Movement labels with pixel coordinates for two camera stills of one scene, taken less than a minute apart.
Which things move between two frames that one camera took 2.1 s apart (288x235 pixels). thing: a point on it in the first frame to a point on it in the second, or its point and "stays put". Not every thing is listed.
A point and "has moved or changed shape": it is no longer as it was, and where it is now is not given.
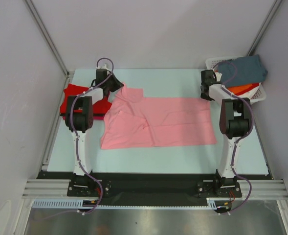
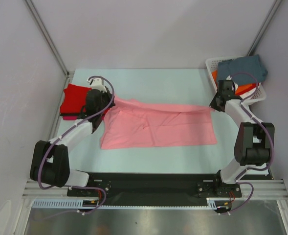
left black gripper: [118, 84] to [108, 95]
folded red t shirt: [100, 106] stays put
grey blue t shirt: [242, 71] stays put
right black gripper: [205, 87] to [217, 102]
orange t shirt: [237, 89] stays put
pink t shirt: [132, 120] has moved or changed shape
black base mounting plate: [149, 189] stays put
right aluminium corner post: [264, 27] stays put
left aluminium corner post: [47, 35] stays put
